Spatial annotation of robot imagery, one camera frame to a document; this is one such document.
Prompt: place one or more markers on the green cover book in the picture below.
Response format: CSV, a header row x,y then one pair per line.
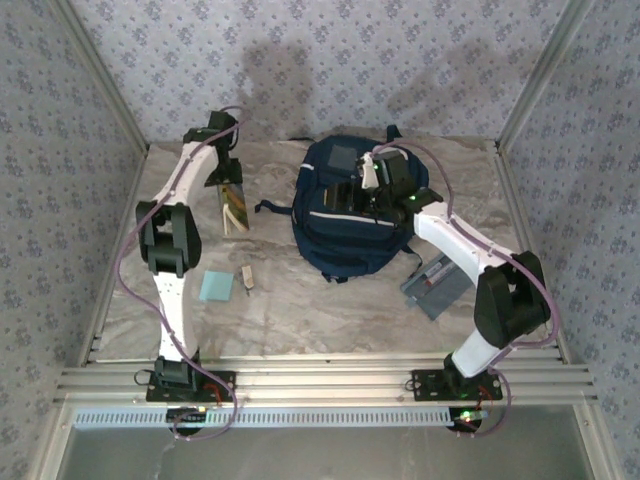
x,y
235,205

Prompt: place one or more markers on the navy blue backpack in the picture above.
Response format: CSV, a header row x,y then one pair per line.
x,y
340,240

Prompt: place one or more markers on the light blue sticky note pad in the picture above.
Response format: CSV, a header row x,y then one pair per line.
x,y
216,286

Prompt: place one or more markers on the grey mesh pencil case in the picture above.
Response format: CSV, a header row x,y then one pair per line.
x,y
445,295

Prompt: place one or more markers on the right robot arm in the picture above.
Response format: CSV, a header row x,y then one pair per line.
x,y
460,235

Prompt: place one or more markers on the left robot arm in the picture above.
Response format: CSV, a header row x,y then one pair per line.
x,y
175,320

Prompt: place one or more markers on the red white marker pen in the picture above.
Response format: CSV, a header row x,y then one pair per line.
x,y
436,272

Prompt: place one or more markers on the grey metal panel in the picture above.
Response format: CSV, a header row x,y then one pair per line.
x,y
325,455

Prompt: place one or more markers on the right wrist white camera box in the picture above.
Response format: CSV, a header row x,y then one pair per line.
x,y
369,175

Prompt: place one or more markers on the aluminium table side rail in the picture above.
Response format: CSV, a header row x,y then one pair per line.
x,y
531,250
116,250

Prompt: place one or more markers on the aluminium corner post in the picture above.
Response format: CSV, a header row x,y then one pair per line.
x,y
102,75
541,75

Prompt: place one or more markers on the aluminium frame rail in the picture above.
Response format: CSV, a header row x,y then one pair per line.
x,y
325,380

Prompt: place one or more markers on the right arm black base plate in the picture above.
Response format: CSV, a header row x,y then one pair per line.
x,y
430,385

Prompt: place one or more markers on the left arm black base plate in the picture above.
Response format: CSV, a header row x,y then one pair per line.
x,y
220,387

